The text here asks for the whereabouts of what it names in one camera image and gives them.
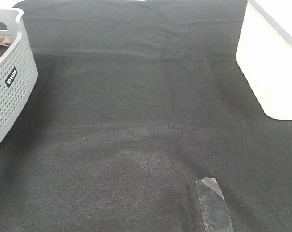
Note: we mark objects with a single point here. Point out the black table cloth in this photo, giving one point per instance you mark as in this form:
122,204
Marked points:
135,101

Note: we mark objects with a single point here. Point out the clear adhesive tape strip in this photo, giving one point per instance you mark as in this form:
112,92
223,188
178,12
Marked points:
214,210

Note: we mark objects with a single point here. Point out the grey perforated laundry basket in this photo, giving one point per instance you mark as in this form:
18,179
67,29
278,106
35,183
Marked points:
18,71

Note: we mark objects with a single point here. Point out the white plastic basket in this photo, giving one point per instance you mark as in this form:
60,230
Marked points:
264,54

